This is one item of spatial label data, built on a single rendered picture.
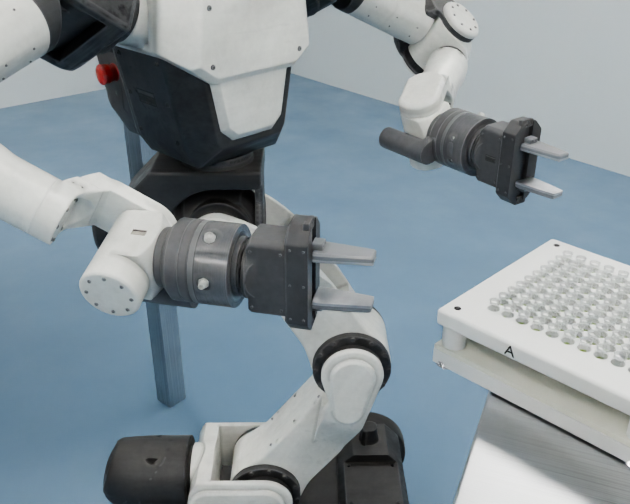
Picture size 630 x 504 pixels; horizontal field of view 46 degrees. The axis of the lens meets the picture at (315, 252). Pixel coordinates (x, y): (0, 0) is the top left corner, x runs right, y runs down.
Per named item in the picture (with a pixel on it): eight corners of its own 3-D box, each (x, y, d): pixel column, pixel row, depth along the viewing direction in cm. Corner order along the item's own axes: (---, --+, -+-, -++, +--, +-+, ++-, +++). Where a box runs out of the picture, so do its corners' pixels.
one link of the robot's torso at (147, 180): (95, 268, 123) (79, 169, 115) (113, 234, 134) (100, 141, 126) (263, 267, 123) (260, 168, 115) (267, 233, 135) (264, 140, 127)
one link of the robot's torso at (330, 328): (346, 421, 136) (165, 249, 119) (342, 364, 152) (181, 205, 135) (413, 378, 132) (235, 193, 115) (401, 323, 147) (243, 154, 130)
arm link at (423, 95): (443, 154, 116) (458, 110, 125) (435, 104, 110) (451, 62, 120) (403, 156, 118) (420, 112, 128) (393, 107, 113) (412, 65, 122)
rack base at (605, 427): (739, 361, 83) (745, 344, 82) (645, 473, 68) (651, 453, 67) (543, 284, 99) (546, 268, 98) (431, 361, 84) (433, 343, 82)
